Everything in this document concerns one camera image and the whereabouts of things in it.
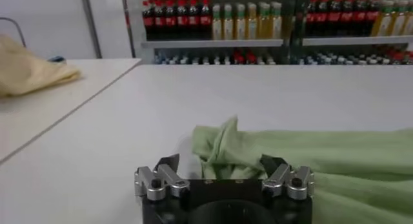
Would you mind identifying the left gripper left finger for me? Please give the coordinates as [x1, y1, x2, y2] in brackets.
[134, 153, 191, 202]

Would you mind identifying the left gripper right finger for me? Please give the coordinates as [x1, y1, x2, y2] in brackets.
[259, 154, 316, 201]

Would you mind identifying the light green t-shirt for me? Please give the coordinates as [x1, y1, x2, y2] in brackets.
[192, 115, 413, 224]

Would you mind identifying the small red cola bottle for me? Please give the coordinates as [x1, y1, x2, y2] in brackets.
[232, 49, 245, 65]
[245, 50, 258, 65]

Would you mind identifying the red cap cola bottle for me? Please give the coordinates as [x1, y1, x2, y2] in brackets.
[154, 0, 166, 39]
[305, 0, 318, 37]
[317, 0, 330, 37]
[366, 0, 381, 36]
[199, 0, 212, 39]
[165, 0, 177, 39]
[353, 0, 367, 36]
[142, 0, 155, 39]
[329, 0, 342, 37]
[188, 0, 200, 39]
[176, 0, 189, 39]
[341, 0, 354, 36]

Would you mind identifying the pale yellow garment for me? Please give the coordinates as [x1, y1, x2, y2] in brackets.
[0, 34, 81, 97]

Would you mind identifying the grey metal frame pole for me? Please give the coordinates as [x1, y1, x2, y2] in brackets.
[79, 0, 103, 59]

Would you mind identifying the black power cable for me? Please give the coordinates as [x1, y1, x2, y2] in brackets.
[0, 17, 26, 48]

